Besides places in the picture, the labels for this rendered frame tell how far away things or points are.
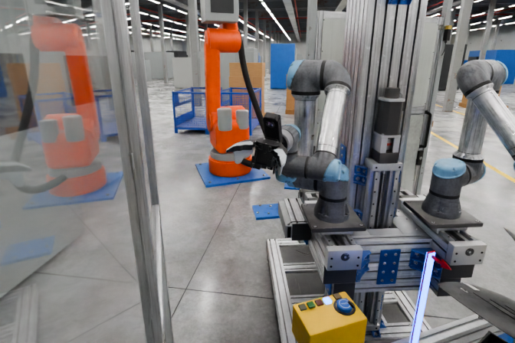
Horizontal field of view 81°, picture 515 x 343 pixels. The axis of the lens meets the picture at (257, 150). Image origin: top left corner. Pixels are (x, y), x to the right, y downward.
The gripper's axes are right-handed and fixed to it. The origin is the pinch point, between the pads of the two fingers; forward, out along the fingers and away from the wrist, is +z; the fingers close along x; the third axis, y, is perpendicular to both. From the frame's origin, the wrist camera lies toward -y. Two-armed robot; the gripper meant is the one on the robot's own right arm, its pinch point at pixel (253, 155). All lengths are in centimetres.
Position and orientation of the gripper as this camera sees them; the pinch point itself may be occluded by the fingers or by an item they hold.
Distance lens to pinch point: 75.1
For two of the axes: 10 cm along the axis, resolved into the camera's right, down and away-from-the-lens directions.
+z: -3.8, 2.7, -8.9
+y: -1.3, 9.3, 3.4
